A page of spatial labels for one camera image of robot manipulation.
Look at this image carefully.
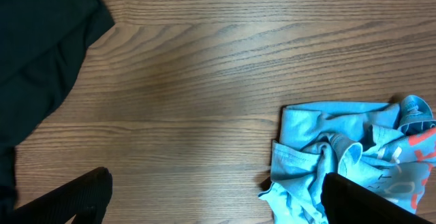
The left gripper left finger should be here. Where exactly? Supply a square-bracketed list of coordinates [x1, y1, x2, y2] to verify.
[10, 167, 112, 224]

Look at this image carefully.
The black garment on left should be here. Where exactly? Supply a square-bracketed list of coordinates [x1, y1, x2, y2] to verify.
[1, 0, 114, 216]

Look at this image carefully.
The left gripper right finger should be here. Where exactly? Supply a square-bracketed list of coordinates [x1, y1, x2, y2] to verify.
[321, 173, 431, 224]

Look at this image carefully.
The light blue printed t-shirt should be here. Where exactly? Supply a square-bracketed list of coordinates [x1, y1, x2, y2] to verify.
[259, 95, 435, 223]

